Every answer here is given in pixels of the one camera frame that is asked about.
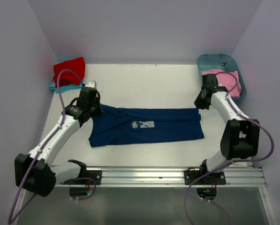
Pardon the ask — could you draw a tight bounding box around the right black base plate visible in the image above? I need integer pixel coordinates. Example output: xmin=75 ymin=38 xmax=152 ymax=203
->
xmin=183 ymin=167 xmax=227 ymax=185

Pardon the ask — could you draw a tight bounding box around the teal plastic basket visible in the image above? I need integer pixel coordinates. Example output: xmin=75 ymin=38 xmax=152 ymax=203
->
xmin=196 ymin=53 xmax=247 ymax=103

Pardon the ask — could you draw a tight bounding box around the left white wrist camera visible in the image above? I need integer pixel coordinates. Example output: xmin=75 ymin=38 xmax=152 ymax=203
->
xmin=83 ymin=81 xmax=97 ymax=89

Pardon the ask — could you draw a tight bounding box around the aluminium mounting rail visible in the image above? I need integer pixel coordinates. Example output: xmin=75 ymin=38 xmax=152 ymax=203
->
xmin=19 ymin=103 xmax=268 ymax=188

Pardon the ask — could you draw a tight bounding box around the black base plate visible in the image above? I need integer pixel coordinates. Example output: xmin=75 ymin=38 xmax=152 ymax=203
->
xmin=86 ymin=170 xmax=102 ymax=185
xmin=183 ymin=167 xmax=227 ymax=185

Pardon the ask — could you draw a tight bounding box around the teal folded t-shirt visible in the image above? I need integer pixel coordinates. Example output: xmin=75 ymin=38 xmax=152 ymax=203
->
xmin=49 ymin=81 xmax=83 ymax=94

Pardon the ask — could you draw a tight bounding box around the pink t-shirt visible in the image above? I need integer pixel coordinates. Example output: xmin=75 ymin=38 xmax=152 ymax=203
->
xmin=202 ymin=69 xmax=242 ymax=98

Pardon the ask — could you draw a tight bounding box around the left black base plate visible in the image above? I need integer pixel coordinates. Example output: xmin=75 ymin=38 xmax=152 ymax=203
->
xmin=86 ymin=170 xmax=102 ymax=185

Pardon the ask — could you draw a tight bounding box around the red folded t-shirt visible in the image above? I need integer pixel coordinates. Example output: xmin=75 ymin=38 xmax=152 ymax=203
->
xmin=53 ymin=57 xmax=86 ymax=87

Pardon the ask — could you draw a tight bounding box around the navy blue t-shirt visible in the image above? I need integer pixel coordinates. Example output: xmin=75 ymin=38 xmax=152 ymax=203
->
xmin=89 ymin=105 xmax=204 ymax=148

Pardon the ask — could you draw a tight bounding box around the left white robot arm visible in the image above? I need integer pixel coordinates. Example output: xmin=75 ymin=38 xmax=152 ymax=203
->
xmin=15 ymin=84 xmax=103 ymax=197

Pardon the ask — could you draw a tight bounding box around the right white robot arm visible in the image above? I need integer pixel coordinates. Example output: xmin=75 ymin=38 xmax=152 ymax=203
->
xmin=194 ymin=72 xmax=260 ymax=184

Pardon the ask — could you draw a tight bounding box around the teal t-shirt in basket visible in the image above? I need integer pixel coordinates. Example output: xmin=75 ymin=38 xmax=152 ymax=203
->
xmin=197 ymin=61 xmax=227 ymax=71

